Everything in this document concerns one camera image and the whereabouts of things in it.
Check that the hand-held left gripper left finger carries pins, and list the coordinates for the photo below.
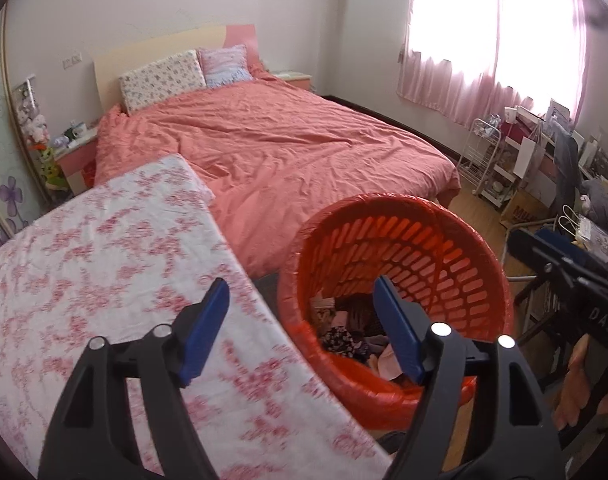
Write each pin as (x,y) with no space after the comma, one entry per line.
(203,330)

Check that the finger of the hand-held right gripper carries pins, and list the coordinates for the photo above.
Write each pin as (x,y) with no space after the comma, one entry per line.
(539,255)

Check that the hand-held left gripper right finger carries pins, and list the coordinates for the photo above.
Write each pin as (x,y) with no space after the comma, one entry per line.
(399,330)

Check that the orange plastic basket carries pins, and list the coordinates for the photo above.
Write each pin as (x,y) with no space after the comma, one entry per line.
(434,240)

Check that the person's right hand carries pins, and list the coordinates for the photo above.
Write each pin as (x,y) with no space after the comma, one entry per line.
(584,375)

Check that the brown cardboard box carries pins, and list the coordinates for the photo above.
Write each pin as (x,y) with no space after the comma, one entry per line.
(521,207)

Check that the chair with grey jacket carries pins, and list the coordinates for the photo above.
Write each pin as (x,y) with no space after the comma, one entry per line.
(566,170)

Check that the table with floral tablecloth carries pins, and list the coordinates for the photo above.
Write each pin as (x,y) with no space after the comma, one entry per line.
(108,285)

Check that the pink curtain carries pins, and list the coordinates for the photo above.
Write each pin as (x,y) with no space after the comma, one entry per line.
(459,85)

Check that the bed with pink duvet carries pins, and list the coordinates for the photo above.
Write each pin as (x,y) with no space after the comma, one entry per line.
(294,160)

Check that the small red bin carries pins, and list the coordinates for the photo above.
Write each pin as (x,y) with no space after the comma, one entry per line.
(88,174)

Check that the pink white nightstand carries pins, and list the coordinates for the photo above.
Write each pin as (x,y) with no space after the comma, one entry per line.
(294,79)
(76,160)

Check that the white mug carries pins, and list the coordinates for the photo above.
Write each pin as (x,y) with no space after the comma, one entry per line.
(78,131)

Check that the floral pillow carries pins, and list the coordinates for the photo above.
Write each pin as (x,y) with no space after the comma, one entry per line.
(161,80)

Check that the hanging plush toy holder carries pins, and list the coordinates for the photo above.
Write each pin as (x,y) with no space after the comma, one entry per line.
(36,130)

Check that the wardrobe with flower glass doors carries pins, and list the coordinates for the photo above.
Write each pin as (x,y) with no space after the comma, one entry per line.
(3,160)

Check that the pink striped pillow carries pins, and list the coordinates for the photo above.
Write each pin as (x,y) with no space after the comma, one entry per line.
(224,65)

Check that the beige pink headboard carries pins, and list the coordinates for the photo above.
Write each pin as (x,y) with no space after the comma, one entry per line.
(153,47)

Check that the wall socket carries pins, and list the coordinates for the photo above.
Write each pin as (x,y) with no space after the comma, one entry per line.
(71,60)

